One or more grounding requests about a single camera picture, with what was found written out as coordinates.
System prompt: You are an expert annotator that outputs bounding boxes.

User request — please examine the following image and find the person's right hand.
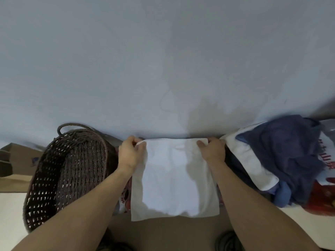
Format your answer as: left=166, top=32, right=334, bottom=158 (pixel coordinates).
left=196, top=137, right=226, bottom=166

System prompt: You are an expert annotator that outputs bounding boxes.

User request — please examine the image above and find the person's left hand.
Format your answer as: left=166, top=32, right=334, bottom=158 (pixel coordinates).
left=118, top=136, right=148, bottom=176

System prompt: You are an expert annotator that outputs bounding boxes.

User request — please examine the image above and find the cream towel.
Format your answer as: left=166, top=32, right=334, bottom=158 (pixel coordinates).
left=219, top=122, right=280, bottom=192

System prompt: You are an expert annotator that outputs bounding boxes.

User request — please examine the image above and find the white towel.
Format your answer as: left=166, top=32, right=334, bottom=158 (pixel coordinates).
left=130, top=138, right=220, bottom=222

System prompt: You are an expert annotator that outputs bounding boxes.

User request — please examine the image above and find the dark brown wicker basket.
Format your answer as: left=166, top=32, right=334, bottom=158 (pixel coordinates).
left=23, top=123, right=119, bottom=233

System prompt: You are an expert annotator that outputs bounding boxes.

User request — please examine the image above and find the dark blue towel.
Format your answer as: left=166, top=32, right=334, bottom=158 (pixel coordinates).
left=235, top=115, right=327, bottom=207

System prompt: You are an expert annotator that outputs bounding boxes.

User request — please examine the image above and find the person's right forearm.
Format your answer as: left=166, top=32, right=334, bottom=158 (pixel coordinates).
left=209, top=158, right=322, bottom=251

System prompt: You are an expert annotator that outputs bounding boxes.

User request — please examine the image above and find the person's left forearm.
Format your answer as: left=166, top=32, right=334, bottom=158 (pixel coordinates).
left=12, top=164, right=136, bottom=251

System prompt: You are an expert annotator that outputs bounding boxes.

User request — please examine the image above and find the person's right grey shoe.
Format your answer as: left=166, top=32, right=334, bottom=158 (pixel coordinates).
left=215, top=230, right=245, bottom=251

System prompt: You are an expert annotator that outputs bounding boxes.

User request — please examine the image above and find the brown paper bag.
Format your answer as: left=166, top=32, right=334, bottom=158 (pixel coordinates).
left=0, top=143, right=44, bottom=193

